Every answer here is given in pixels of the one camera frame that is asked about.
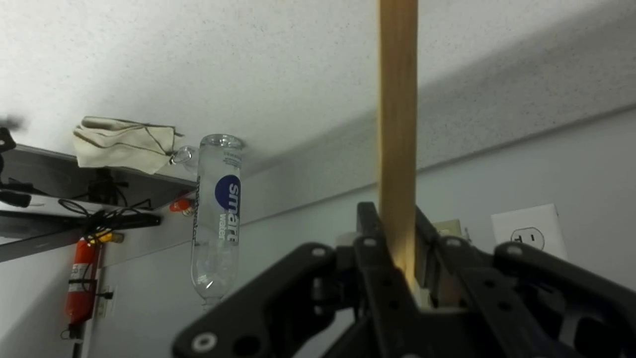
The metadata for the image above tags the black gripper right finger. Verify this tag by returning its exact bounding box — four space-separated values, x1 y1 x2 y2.
414 206 636 358

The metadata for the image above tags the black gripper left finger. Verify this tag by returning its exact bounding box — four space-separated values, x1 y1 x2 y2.
171 202 433 358

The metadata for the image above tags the wooden spoon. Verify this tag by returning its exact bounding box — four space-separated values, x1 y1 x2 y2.
376 0 441 313

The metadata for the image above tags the clear plastic water bottle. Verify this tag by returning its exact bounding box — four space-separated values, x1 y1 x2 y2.
189 132 249 305

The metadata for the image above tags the red fire extinguisher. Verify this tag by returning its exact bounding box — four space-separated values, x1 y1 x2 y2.
64 231 103 335

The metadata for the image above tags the beige cloth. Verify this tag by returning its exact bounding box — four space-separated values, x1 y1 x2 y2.
70 114 185 178

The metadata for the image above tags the white wall power outlet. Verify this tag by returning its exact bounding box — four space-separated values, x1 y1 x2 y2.
489 204 569 263

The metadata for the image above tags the beige wall switch plate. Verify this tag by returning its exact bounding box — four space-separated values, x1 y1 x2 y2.
433 218 467 243

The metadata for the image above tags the orange clamp handle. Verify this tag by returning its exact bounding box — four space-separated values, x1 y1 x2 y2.
167 196 197 218

